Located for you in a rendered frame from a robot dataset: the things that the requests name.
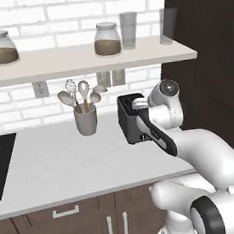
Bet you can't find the grey wall socket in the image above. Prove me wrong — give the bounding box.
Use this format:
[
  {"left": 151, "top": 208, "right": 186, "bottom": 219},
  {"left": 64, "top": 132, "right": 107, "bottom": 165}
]
[
  {"left": 32, "top": 80, "right": 51, "bottom": 100},
  {"left": 110, "top": 68, "right": 127, "bottom": 87},
  {"left": 95, "top": 70, "right": 112, "bottom": 89}
]

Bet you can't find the pale slotted spoon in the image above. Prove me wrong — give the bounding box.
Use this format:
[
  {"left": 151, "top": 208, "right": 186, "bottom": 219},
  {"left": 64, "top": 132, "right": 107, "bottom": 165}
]
[{"left": 77, "top": 79, "right": 92, "bottom": 113}]

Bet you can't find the white wall shelf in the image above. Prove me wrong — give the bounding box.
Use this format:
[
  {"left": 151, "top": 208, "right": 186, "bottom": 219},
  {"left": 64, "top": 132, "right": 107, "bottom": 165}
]
[{"left": 0, "top": 31, "right": 200, "bottom": 89}]

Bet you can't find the dark brown tall cabinet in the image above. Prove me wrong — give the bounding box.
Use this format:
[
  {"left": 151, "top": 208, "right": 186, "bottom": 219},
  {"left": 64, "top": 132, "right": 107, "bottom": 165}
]
[{"left": 153, "top": 0, "right": 234, "bottom": 161}]

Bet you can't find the clear drinking glass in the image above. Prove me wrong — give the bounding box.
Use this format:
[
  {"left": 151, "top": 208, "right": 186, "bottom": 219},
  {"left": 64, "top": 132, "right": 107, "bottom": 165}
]
[
  {"left": 156, "top": 6, "right": 181, "bottom": 46},
  {"left": 118, "top": 10, "right": 141, "bottom": 51}
]

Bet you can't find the white cupboard door handle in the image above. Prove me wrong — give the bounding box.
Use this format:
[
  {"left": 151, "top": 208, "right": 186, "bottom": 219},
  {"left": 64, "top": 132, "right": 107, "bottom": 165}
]
[
  {"left": 121, "top": 210, "right": 130, "bottom": 234},
  {"left": 106, "top": 215, "right": 114, "bottom": 234}
]

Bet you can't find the white drawer handle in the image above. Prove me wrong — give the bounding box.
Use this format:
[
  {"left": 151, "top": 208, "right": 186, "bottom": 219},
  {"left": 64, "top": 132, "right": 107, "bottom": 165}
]
[{"left": 51, "top": 204, "right": 81, "bottom": 220}]

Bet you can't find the grey utensil pot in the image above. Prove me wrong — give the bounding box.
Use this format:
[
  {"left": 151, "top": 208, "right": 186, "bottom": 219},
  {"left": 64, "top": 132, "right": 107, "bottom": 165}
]
[{"left": 73, "top": 102, "right": 99, "bottom": 138}]

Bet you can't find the black hob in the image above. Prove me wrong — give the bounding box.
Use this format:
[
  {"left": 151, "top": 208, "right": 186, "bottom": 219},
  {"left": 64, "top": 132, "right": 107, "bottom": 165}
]
[{"left": 0, "top": 132, "right": 23, "bottom": 202}]

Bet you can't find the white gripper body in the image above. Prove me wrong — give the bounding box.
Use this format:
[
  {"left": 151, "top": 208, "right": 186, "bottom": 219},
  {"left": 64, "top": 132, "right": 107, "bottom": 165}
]
[{"left": 130, "top": 96, "right": 150, "bottom": 111}]

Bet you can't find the brown cupboard door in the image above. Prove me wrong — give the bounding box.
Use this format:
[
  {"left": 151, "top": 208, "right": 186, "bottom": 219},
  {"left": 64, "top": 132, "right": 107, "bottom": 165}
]
[
  {"left": 113, "top": 181, "right": 170, "bottom": 234},
  {"left": 95, "top": 191, "right": 119, "bottom": 234}
]

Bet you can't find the pale wooden spoon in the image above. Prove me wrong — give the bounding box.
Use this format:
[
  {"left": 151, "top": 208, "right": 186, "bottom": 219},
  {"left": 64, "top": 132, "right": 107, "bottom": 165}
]
[
  {"left": 91, "top": 84, "right": 109, "bottom": 96},
  {"left": 56, "top": 88, "right": 81, "bottom": 115},
  {"left": 86, "top": 91, "right": 103, "bottom": 112}
]

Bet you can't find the glass jar with brown contents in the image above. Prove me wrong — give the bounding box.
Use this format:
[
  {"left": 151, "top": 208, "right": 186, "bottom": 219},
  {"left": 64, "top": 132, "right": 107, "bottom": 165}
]
[
  {"left": 0, "top": 27, "right": 21, "bottom": 66},
  {"left": 92, "top": 19, "right": 124, "bottom": 58}
]

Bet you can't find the brown drawer front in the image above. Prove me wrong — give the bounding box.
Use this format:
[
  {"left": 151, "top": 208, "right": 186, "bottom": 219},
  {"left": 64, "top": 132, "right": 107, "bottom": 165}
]
[{"left": 9, "top": 196, "right": 103, "bottom": 234}]

